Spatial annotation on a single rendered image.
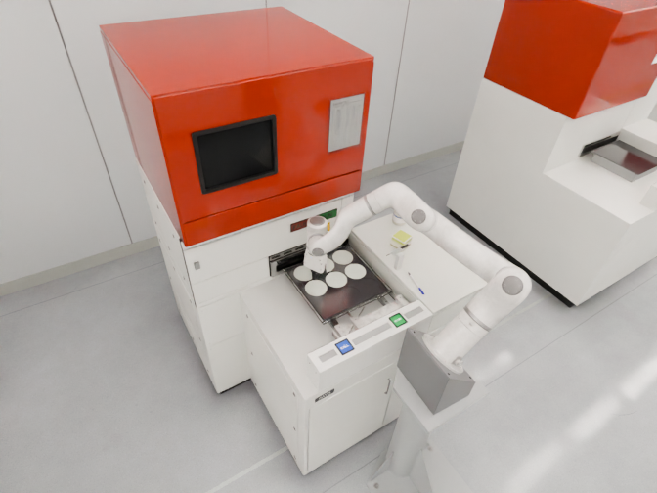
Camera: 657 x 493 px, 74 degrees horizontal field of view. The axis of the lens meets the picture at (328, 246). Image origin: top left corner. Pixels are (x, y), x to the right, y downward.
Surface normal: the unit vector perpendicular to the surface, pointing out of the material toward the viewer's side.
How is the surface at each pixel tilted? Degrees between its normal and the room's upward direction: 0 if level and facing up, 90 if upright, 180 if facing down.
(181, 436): 0
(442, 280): 0
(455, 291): 0
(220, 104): 90
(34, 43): 90
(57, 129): 90
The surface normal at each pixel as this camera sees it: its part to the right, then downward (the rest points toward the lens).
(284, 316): 0.04, -0.74
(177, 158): 0.53, 0.58
